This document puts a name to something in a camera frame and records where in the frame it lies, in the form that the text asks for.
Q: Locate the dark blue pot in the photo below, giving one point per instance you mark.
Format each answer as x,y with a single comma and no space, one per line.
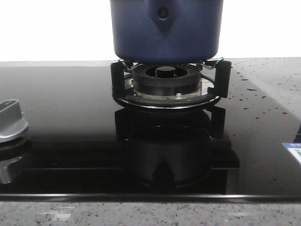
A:
166,31

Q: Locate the black pot support grate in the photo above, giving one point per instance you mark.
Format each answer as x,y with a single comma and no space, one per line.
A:
214,85

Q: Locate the black gas burner head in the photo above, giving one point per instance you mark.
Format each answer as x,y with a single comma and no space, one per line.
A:
166,80

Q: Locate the black glass gas stove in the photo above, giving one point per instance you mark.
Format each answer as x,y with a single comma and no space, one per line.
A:
82,146

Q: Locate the silver stove knob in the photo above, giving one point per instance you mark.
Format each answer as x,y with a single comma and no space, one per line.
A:
12,123

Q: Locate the blue energy label sticker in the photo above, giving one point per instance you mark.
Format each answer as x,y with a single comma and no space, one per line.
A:
294,149

